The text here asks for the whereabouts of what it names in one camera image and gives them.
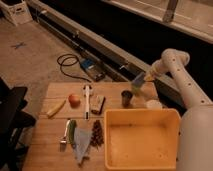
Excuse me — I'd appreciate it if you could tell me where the green cucumber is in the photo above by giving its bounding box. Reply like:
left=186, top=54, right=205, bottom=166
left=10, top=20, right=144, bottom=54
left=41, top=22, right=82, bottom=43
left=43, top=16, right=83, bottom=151
left=69, top=120, right=77, bottom=145

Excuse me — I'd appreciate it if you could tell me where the black cable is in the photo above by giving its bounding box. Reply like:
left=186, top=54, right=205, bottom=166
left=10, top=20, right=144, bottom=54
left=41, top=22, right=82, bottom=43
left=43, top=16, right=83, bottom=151
left=56, top=53, right=92, bottom=83

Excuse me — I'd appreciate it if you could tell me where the yellow plastic tub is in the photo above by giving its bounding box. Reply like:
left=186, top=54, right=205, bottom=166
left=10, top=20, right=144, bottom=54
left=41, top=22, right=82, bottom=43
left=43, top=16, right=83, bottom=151
left=104, top=109, right=180, bottom=171

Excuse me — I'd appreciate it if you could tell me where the white handled knife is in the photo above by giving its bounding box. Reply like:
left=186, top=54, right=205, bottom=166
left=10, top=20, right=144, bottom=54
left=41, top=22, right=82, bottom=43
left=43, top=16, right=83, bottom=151
left=84, top=85, right=91, bottom=120

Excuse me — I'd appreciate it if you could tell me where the grey cloth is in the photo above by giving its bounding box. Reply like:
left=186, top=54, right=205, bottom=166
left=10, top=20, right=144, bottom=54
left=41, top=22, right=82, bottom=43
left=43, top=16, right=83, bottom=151
left=74, top=128, right=92, bottom=165

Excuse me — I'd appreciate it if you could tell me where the dark metal cup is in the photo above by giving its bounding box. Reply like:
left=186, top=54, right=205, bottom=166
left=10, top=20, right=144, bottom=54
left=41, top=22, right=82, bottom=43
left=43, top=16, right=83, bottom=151
left=121, top=90, right=133, bottom=107

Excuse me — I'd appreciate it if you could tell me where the bunch of dark grapes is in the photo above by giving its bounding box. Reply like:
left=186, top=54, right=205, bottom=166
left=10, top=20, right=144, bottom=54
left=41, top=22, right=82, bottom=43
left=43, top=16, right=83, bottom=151
left=90, top=120, right=104, bottom=146

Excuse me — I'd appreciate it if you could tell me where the brown bread block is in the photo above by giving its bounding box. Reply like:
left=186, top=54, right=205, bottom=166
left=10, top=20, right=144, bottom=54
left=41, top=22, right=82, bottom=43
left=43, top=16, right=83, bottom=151
left=91, top=95, right=105, bottom=115

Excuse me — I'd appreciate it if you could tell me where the black chair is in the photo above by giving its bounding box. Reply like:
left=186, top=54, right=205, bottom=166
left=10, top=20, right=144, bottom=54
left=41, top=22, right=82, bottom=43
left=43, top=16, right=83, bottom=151
left=0, top=77, right=36, bottom=171

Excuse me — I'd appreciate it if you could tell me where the blue sponge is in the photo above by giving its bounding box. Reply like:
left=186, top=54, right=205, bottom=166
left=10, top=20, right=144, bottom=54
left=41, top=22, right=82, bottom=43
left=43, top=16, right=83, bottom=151
left=132, top=73, right=145, bottom=87

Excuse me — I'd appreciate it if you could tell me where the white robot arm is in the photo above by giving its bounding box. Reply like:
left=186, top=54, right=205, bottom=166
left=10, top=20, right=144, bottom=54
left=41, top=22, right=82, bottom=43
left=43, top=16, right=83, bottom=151
left=145, top=48, right=213, bottom=171

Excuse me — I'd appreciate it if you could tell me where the orange apple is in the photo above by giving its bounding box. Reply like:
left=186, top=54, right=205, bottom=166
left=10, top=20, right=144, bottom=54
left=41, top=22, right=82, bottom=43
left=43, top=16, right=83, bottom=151
left=68, top=94, right=80, bottom=107

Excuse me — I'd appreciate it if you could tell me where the green plastic cup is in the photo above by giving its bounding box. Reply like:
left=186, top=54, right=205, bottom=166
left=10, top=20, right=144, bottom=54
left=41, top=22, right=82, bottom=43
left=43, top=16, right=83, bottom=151
left=131, top=85, right=141, bottom=96

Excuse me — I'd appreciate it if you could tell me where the white cardboard box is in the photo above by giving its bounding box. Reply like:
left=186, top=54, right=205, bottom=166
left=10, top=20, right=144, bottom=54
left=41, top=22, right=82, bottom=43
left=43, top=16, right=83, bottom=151
left=0, top=0, right=32, bottom=26

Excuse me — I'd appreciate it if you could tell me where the yellow banana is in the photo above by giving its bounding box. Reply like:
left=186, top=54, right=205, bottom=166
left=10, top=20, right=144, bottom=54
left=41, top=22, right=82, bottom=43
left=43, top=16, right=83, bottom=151
left=47, top=100, right=66, bottom=118

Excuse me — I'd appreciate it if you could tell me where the blue power device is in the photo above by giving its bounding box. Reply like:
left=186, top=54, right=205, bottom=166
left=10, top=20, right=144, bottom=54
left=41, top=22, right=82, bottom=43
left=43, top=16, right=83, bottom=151
left=80, top=59, right=105, bottom=82

